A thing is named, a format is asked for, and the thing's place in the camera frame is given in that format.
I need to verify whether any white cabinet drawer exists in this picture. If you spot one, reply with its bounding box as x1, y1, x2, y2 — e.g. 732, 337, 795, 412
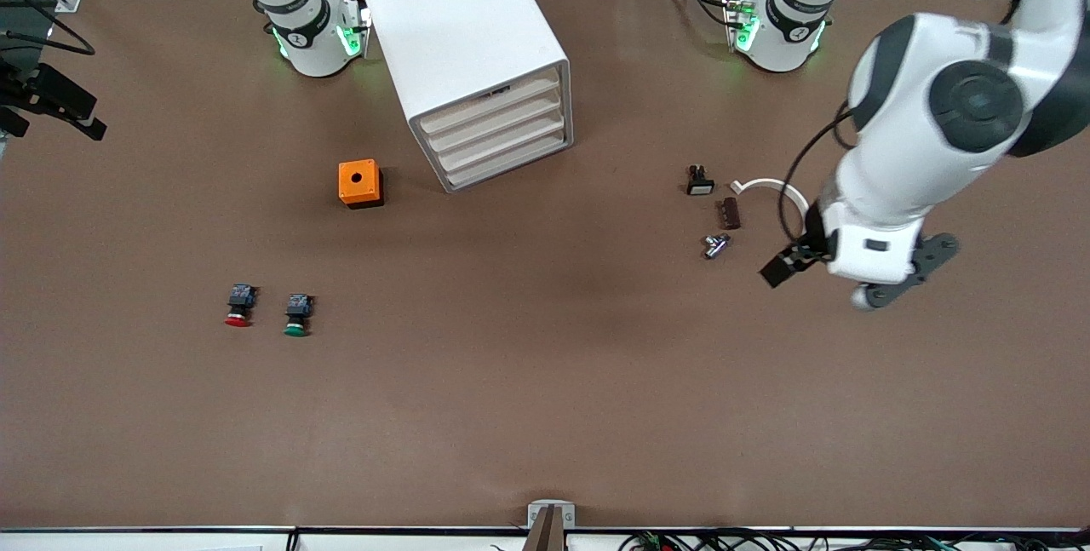
434, 107, 568, 175
426, 89, 566, 157
441, 125, 570, 191
419, 72, 564, 139

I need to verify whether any red mushroom push button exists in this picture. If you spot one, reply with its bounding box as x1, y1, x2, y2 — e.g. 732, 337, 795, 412
223, 283, 259, 329

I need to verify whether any green mushroom push button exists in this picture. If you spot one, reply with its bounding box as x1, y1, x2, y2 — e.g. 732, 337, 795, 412
282, 293, 314, 338

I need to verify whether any white drawer cabinet housing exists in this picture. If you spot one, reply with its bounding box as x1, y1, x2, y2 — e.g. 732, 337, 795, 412
357, 0, 575, 194

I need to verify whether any white curved plastic arc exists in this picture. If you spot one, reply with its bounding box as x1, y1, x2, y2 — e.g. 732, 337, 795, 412
731, 178, 810, 221

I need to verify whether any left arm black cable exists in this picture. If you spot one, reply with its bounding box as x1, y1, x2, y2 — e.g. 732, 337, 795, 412
777, 0, 1070, 247

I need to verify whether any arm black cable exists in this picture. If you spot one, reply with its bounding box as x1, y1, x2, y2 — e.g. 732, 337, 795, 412
0, 23, 96, 56
777, 0, 1070, 247

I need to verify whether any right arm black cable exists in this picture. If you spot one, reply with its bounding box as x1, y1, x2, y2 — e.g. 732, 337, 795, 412
0, 23, 96, 56

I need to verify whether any orange button enclosure box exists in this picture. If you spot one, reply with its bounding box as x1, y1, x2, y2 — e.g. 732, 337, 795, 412
338, 159, 384, 209

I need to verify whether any grey metal bracket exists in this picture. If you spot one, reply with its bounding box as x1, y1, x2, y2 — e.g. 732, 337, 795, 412
527, 500, 577, 529

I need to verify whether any brown wooden post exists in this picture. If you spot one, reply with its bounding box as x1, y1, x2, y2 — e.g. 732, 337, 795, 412
521, 507, 568, 551

